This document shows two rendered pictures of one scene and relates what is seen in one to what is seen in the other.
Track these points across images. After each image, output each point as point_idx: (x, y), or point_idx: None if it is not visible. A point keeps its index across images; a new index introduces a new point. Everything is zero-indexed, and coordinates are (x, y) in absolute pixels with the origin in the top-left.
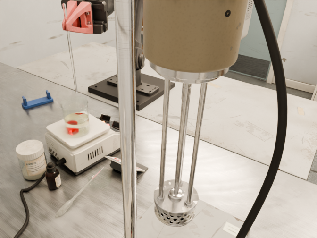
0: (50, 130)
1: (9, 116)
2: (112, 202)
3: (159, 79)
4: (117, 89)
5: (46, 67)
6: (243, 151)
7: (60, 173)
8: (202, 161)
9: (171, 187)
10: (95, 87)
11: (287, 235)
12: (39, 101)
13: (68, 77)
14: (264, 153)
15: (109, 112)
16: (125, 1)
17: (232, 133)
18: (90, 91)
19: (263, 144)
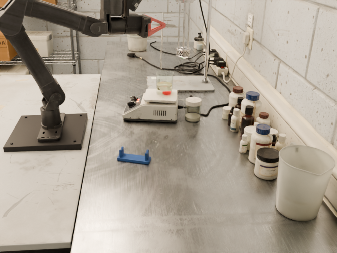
0: (175, 98)
1: (169, 158)
2: None
3: (20, 123)
4: (68, 130)
5: (41, 213)
6: (95, 85)
7: (181, 114)
8: (118, 91)
9: (181, 48)
10: (77, 140)
11: (141, 74)
12: (133, 155)
13: (59, 177)
14: (90, 82)
15: (104, 126)
16: None
17: (79, 90)
18: (81, 145)
19: (81, 83)
